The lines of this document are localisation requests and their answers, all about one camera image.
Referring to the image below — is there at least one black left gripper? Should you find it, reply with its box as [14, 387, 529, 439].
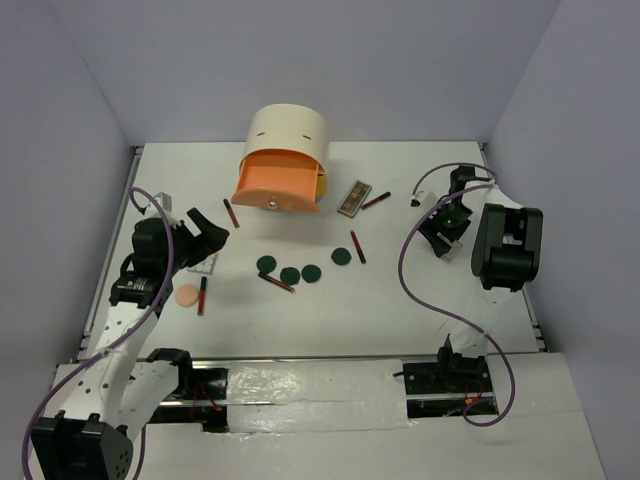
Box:
[161, 208, 229, 275]

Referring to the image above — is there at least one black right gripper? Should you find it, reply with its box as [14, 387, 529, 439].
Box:
[418, 201, 475, 258]

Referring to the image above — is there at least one red lip gloss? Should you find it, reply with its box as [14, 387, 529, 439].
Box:
[361, 191, 391, 210]
[223, 198, 240, 229]
[197, 276, 208, 316]
[258, 272, 295, 293]
[350, 230, 367, 264]

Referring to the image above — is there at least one white pan makeup palette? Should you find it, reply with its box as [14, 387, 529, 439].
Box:
[187, 253, 218, 276]

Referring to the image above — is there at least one orange top drawer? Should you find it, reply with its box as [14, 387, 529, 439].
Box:
[231, 149, 323, 213]

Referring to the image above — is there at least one brown eyeshadow palette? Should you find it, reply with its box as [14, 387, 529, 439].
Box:
[337, 180, 372, 218]

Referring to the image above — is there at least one yellow drawer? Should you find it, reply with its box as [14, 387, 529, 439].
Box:
[316, 174, 328, 201]

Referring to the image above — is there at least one pink square compact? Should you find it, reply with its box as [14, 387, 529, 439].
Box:
[441, 241, 463, 262]

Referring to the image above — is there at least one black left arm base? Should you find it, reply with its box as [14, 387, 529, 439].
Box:
[146, 348, 229, 433]

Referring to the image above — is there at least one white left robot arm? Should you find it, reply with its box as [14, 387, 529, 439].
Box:
[29, 208, 229, 479]

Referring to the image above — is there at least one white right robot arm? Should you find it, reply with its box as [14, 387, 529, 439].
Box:
[418, 163, 543, 391]

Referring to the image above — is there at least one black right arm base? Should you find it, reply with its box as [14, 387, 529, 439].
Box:
[392, 337, 498, 419]

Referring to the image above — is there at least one peach round makeup puff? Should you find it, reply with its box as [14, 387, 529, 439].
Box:
[174, 284, 200, 308]

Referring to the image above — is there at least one green round pad leftmost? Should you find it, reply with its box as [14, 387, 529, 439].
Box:
[256, 255, 277, 275]

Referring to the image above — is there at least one red lip gloss by pads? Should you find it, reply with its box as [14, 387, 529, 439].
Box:
[258, 272, 295, 293]

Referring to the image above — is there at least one green round pad folded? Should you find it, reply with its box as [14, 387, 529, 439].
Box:
[279, 267, 301, 286]

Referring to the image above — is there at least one green round pad rightmost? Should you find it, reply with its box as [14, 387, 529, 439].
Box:
[331, 247, 352, 266]

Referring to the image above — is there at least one cream round drawer cabinet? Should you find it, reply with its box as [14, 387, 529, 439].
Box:
[240, 103, 332, 201]

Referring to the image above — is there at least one clear plastic sheet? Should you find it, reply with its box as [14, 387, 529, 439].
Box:
[226, 359, 409, 434]

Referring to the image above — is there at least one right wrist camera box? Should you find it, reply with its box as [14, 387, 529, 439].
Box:
[410, 190, 438, 208]

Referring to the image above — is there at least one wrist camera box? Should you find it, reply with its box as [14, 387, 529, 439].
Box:
[410, 190, 438, 208]
[153, 192, 172, 213]

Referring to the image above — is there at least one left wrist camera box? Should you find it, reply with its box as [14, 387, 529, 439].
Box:
[153, 192, 172, 213]

